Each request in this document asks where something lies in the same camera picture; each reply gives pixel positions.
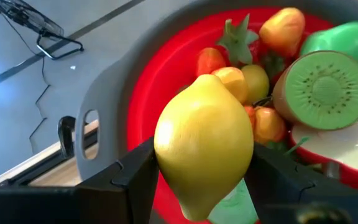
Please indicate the green fruit piece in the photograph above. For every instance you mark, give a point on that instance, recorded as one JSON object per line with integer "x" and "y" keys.
{"x": 235, "y": 205}

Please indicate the yellow mango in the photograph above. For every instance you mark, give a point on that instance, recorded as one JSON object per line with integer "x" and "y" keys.
{"x": 204, "y": 146}

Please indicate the orange pear with stem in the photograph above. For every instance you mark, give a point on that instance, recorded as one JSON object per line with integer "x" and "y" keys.
{"x": 283, "y": 29}

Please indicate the green pear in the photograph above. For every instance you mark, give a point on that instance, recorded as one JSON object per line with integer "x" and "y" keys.
{"x": 350, "y": 40}

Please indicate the cream peach half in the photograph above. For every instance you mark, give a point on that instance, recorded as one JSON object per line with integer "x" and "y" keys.
{"x": 346, "y": 149}

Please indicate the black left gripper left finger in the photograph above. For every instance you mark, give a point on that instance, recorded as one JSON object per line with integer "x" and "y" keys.
{"x": 104, "y": 202}

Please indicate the black floor fan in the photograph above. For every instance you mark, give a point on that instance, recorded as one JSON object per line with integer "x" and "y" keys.
{"x": 26, "y": 14}

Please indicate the yellow lemon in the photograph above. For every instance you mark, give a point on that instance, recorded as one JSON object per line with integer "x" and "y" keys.
{"x": 256, "y": 82}

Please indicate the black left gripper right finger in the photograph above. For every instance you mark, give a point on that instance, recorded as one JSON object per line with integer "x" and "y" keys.
{"x": 291, "y": 205}

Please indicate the red collapsible colander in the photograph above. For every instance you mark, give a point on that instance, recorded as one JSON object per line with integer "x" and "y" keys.
{"x": 154, "y": 77}

